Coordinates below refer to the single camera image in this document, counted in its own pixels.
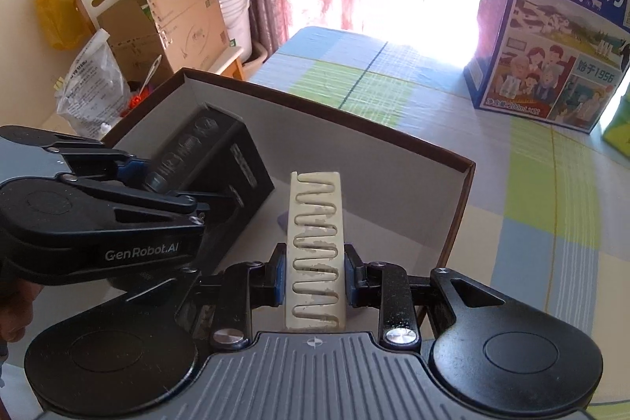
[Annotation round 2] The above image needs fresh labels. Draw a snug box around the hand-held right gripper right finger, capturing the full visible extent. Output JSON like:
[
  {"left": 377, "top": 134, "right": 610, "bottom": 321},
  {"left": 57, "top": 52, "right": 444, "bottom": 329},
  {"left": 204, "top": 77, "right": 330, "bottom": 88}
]
[{"left": 343, "top": 245, "right": 510, "bottom": 346}]

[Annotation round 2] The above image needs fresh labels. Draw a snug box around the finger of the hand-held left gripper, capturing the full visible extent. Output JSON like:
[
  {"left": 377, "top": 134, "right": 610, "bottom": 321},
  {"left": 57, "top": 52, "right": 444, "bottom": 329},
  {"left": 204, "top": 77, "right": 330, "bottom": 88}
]
[
  {"left": 46, "top": 146, "right": 151, "bottom": 185},
  {"left": 56, "top": 174, "right": 211, "bottom": 230}
]

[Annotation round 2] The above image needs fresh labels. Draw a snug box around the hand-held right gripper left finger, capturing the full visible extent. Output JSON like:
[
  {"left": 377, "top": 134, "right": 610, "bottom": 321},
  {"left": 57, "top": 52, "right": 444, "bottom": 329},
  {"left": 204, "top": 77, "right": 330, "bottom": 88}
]
[{"left": 174, "top": 248, "right": 287, "bottom": 349}]

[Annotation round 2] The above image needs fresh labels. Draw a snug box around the white hair clip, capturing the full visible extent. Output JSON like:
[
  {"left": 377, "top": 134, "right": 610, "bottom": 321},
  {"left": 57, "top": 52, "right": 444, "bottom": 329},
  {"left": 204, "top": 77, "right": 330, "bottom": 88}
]
[{"left": 284, "top": 170, "right": 345, "bottom": 332}]

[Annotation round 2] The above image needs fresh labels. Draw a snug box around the black product box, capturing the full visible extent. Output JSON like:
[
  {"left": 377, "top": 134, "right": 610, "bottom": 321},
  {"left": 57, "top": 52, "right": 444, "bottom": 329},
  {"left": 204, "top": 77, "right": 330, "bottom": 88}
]
[{"left": 143, "top": 102, "right": 276, "bottom": 224}]

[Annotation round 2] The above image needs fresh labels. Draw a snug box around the checked cloth desktop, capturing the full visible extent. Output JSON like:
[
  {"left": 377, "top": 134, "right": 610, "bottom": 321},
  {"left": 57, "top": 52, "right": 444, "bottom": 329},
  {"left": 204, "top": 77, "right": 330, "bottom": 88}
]
[{"left": 246, "top": 25, "right": 630, "bottom": 420}]

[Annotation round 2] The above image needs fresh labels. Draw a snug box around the person's left hand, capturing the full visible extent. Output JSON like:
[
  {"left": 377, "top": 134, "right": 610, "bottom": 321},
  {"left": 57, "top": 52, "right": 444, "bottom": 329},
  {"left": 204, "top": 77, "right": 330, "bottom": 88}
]
[{"left": 0, "top": 275, "right": 37, "bottom": 344}]

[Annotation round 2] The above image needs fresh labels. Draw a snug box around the clear printed plastic bag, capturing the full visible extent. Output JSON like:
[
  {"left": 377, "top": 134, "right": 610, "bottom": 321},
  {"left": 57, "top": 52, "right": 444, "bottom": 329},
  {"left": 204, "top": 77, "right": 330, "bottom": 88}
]
[{"left": 55, "top": 29, "right": 131, "bottom": 140}]

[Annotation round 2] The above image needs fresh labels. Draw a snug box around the wooden stool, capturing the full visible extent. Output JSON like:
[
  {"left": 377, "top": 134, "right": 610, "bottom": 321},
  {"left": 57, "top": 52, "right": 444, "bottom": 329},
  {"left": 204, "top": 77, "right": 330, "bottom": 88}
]
[{"left": 207, "top": 46, "right": 269, "bottom": 81}]

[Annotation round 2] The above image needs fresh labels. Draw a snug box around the printed brown cardboard box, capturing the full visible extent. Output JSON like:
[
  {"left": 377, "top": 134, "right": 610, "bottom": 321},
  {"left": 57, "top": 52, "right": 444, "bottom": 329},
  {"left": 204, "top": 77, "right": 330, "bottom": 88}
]
[{"left": 145, "top": 0, "right": 237, "bottom": 71}]

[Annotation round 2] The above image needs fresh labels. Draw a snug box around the white bucket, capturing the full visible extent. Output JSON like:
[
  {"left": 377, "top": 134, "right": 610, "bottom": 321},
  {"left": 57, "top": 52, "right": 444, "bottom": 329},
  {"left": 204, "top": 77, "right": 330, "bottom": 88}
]
[{"left": 214, "top": 0, "right": 261, "bottom": 57}]

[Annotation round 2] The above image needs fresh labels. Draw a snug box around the stack of green tissue packs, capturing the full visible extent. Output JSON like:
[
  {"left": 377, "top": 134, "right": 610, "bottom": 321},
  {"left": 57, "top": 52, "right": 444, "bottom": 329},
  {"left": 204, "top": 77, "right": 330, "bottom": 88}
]
[{"left": 603, "top": 80, "right": 630, "bottom": 145}]

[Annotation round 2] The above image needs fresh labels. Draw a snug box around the blue printed milk carton box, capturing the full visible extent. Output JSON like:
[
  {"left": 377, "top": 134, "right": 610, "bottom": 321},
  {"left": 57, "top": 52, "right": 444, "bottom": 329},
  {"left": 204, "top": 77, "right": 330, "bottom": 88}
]
[{"left": 463, "top": 0, "right": 630, "bottom": 134}]

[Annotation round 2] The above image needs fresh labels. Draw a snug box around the cardboard carton with handle cutouts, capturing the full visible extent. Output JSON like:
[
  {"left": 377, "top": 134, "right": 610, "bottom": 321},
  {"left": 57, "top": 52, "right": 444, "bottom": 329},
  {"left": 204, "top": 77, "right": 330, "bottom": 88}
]
[{"left": 76, "top": 0, "right": 173, "bottom": 81}]

